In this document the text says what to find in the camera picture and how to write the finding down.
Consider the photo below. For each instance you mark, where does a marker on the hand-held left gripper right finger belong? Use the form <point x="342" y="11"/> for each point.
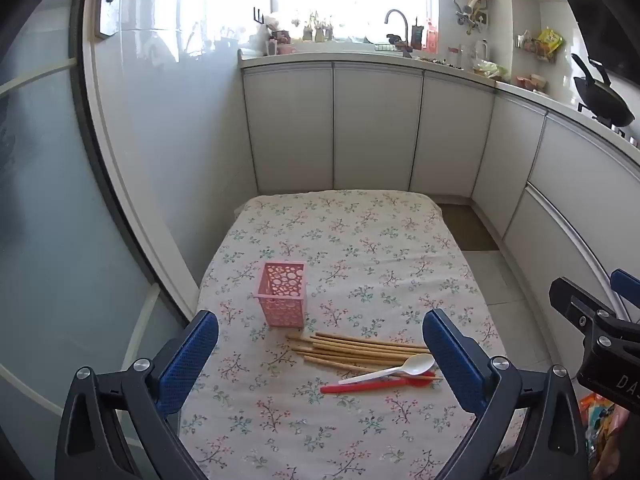
<point x="450" y="355"/>

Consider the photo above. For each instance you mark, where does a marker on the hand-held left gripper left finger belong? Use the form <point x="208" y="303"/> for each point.
<point x="190" y="355"/>

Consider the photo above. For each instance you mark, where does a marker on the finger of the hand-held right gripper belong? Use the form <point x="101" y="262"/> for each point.
<point x="570" y="300"/>
<point x="626" y="284"/>

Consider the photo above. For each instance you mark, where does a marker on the white plastic spoon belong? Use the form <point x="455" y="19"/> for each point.
<point x="417" y="364"/>

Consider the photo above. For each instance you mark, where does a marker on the red plastic spoon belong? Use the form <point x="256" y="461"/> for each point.
<point x="360" y="386"/>

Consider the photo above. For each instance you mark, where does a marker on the pile of wooden chopsticks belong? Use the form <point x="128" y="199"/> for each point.
<point x="350" y="347"/>

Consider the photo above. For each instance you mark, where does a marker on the pink perforated utensil holder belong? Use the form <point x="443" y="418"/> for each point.
<point x="285" y="305"/>

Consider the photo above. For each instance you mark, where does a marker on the colourful packet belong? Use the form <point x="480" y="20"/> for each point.
<point x="595" y="412"/>

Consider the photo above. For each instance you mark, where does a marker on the floral tablecloth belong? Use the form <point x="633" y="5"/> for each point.
<point x="350" y="260"/>

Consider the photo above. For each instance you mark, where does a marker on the black wok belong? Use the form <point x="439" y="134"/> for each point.
<point x="600" y="97"/>

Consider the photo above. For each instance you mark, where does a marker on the white kitchen cabinets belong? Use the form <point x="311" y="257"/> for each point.
<point x="375" y="125"/>

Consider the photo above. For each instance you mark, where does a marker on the green plastic bag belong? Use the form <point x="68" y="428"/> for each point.
<point x="489" y="68"/>

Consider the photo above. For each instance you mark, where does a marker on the yellow snack packet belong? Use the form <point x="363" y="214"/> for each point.
<point x="550" y="40"/>

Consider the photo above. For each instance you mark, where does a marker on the white kettle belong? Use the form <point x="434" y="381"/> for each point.
<point x="481" y="52"/>

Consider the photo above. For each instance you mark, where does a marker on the black range hood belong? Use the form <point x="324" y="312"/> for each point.
<point x="605" y="10"/>

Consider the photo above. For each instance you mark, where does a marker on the red packet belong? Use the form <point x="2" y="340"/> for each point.
<point x="430" y="37"/>

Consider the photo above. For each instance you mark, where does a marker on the pink cup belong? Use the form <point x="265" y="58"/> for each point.
<point x="286" y="50"/>

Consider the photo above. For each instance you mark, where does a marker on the grey curved faucet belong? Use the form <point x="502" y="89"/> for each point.
<point x="397" y="12"/>

